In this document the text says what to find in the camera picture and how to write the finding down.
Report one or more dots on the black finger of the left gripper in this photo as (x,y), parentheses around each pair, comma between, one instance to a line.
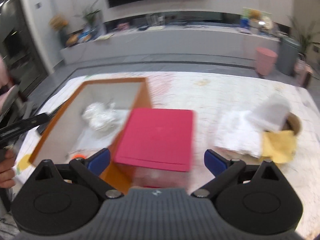
(18,128)

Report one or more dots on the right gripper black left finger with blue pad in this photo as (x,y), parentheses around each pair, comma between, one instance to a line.
(61,198)

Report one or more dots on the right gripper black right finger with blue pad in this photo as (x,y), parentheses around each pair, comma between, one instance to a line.
(256,199)

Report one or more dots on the person's left hand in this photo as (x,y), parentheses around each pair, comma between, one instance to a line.
(7,173)

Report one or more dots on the yellow cloth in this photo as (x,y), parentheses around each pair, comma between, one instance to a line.
(278,146)

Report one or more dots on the orange storage box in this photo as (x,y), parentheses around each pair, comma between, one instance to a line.
(67,132)

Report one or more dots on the white towel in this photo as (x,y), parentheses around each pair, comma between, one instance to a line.
(241,131)

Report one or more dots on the brown plush toy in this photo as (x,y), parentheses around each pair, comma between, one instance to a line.
(293,124)

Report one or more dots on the white crumpled plastic bag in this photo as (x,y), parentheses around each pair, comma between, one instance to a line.
(100,116)

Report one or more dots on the magenta box lid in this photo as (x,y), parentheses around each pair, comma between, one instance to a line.
(158,139)

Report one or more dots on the white lace tablecloth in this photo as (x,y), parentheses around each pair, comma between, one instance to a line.
(210,95)

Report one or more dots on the dried yellow flowers vase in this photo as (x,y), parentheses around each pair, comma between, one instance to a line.
(59,24)

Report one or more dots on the pink small heater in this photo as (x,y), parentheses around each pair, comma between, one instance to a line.
(303,73)

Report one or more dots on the green potted plant left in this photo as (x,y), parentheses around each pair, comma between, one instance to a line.
(89,14)

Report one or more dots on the green potted plant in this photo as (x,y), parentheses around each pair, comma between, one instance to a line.
(304,35)
(89,14)

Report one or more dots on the pink waste bin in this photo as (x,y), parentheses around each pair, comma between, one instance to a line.
(264,60)

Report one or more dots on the grey waste bin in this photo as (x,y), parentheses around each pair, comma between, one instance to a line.
(287,55)

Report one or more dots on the grey TV console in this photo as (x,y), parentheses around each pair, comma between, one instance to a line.
(193,39)

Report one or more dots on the green potted plant right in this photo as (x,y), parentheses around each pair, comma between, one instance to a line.
(304,35)

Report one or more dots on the teddy bear on console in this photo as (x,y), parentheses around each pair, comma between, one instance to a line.
(254,15)

